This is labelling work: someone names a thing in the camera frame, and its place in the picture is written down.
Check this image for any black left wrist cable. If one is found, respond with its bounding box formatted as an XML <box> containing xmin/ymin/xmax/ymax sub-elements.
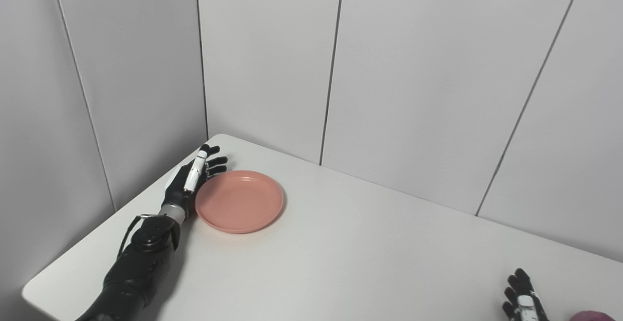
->
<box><xmin>117</xmin><ymin>213</ymin><xmax>157</xmax><ymax>259</ymax></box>

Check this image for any pink round plate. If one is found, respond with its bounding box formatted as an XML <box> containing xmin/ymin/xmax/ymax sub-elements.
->
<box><xmin>195</xmin><ymin>170</ymin><xmax>285</xmax><ymax>234</ymax></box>

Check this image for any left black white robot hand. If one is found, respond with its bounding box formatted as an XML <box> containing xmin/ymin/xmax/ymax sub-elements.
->
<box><xmin>161</xmin><ymin>144</ymin><xmax>228</xmax><ymax>214</ymax></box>

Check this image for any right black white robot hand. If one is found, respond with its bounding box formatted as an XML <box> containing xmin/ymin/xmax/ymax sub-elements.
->
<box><xmin>502</xmin><ymin>268</ymin><xmax>550</xmax><ymax>321</ymax></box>

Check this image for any purple red onion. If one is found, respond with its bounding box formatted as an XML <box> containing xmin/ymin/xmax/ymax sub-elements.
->
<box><xmin>569</xmin><ymin>310</ymin><xmax>616</xmax><ymax>321</ymax></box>

